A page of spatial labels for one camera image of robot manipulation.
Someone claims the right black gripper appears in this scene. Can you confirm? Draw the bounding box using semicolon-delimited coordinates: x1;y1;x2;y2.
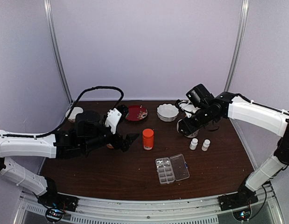
179;106;218;136

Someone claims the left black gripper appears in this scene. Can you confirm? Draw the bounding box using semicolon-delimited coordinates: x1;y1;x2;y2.
82;114;139;153

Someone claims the small white bottle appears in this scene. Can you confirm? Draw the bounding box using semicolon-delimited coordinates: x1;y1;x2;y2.
189;138;198;150
201;139;211;151

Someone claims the orange pill bottle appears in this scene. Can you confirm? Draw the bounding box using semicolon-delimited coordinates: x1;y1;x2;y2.
142;128;154;150

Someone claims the clear plastic pill organizer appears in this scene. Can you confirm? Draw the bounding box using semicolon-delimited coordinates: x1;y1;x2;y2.
155;154;190;184

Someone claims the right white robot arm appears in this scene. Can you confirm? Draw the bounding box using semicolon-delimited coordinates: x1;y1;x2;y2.
175;84;289;206

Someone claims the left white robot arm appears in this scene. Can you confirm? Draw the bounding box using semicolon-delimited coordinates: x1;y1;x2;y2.
0;107;139;207

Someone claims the floral mug yellow inside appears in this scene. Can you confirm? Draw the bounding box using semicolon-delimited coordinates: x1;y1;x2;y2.
186;130;199;138

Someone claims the grey lid vitamin bottle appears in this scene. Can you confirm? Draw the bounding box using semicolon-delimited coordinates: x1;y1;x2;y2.
107;144;114;149

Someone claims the white scalloped bowl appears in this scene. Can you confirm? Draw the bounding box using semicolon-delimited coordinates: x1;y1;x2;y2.
157;104;179;122

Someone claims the red floral plate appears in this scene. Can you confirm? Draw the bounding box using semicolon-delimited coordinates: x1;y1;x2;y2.
125;105;148;122

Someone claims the white ceramic rice bowl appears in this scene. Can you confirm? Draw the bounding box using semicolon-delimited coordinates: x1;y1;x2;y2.
68;107;84;123

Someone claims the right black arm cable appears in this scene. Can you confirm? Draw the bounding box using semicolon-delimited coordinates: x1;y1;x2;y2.
236;93;289;116

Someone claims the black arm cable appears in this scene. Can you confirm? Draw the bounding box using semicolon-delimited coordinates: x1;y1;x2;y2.
0;85;125;140
236;93;289;116

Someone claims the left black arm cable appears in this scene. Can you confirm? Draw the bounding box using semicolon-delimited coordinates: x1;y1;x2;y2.
0;85;125;140

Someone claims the front aluminium rail base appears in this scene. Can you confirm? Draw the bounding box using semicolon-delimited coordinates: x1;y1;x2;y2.
17;182;284;224

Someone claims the right aluminium frame post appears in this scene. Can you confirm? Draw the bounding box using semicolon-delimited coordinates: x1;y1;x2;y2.
224;0;249;92

